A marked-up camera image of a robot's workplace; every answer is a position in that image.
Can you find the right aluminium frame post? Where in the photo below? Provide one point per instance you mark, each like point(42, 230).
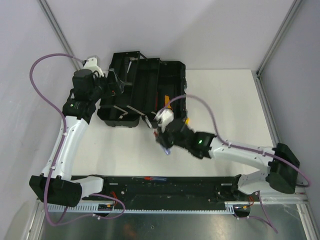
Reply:
point(280, 34)

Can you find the blue screwdriver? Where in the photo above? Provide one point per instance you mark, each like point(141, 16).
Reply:
point(151, 178)
point(167, 151)

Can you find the black plastic toolbox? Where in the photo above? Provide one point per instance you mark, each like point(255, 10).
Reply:
point(149, 76)

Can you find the aluminium frame post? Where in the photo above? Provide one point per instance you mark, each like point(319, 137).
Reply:
point(280, 34)
point(57, 29)

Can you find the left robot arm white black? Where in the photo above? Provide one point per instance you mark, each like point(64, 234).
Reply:
point(54, 185)

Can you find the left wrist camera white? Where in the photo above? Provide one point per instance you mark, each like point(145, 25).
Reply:
point(92, 65)

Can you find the claw hammer black handle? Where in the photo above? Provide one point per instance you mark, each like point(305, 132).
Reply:
point(128, 62)

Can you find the yellow utility knife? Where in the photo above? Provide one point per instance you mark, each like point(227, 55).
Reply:
point(167, 102)

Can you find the left aluminium frame post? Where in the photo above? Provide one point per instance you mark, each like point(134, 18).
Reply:
point(57, 29)

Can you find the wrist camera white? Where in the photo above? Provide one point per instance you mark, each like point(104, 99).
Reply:
point(92, 65)
point(163, 118)

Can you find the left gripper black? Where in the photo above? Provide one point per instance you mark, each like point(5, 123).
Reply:
point(118, 85)

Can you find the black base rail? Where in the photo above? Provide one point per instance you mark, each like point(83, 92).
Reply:
point(177, 193)

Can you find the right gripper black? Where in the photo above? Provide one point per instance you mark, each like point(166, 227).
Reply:
point(162, 139)

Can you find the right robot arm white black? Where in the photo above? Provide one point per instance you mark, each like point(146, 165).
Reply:
point(276, 167)

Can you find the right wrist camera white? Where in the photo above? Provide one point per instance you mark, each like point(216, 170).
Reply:
point(163, 118)

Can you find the red black handled tool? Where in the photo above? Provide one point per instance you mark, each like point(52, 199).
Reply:
point(156, 100)

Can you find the grey slotted cable duct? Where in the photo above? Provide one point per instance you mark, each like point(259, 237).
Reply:
point(105, 208)

